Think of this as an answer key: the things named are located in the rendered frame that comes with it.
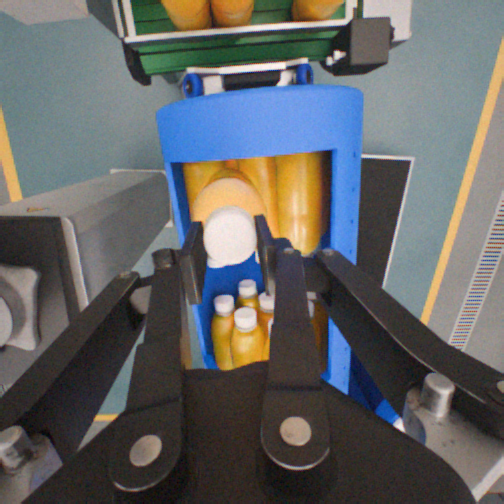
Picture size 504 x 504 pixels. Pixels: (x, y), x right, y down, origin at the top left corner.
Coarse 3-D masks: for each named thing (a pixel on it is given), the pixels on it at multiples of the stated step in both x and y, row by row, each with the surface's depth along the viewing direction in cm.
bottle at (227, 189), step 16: (224, 176) 28; (240, 176) 29; (208, 192) 24; (224, 192) 23; (240, 192) 23; (256, 192) 25; (208, 208) 23; (224, 208) 21; (240, 208) 22; (256, 208) 23
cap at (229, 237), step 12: (216, 216) 20; (228, 216) 20; (240, 216) 20; (216, 228) 20; (228, 228) 20; (240, 228) 20; (252, 228) 20; (204, 240) 20; (216, 240) 20; (228, 240) 20; (240, 240) 20; (252, 240) 20; (216, 252) 20; (228, 252) 21; (240, 252) 21; (252, 252) 21
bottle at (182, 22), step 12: (168, 0) 37; (180, 0) 37; (192, 0) 38; (204, 0) 40; (168, 12) 41; (180, 12) 39; (192, 12) 40; (204, 12) 43; (180, 24) 44; (192, 24) 44; (204, 24) 46
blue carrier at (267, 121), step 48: (240, 96) 27; (288, 96) 27; (336, 96) 29; (192, 144) 31; (240, 144) 29; (288, 144) 29; (336, 144) 31; (336, 192) 33; (336, 240) 35; (336, 336) 42; (336, 384) 46
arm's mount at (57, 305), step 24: (0, 216) 51; (24, 216) 52; (48, 216) 53; (0, 240) 50; (24, 240) 51; (48, 240) 51; (24, 264) 52; (48, 264) 52; (48, 288) 54; (72, 288) 57; (48, 312) 55; (72, 312) 57; (48, 336) 57; (0, 360) 58; (24, 360) 58
